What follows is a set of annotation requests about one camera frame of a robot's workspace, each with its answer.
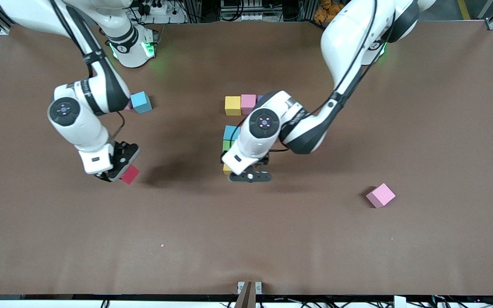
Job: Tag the grey clamp bracket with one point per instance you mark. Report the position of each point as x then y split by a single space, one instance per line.
241 287

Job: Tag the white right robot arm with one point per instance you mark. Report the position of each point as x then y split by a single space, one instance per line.
79 124

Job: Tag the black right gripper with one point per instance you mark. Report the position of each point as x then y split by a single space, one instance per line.
123 155

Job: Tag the yellow foam cube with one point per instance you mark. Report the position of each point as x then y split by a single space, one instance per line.
233 106
227 169

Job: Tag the brown table cover mat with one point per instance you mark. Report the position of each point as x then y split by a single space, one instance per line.
229 222

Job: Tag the white power strip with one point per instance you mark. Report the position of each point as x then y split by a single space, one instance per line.
159 9

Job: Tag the red foam cube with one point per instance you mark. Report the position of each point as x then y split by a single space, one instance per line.
131 175

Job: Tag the grey equipment rack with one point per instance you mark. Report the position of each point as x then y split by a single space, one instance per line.
250 17

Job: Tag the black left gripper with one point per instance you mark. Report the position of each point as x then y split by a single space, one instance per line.
264 161

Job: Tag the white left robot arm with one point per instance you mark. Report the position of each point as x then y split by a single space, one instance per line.
345 42

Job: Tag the light pink foam cube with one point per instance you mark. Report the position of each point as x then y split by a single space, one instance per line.
248 104
381 195
128 105

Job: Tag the green foam cube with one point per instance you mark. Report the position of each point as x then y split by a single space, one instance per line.
227 145

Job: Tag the cyan foam cube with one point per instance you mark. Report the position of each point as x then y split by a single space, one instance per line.
141 102
230 132

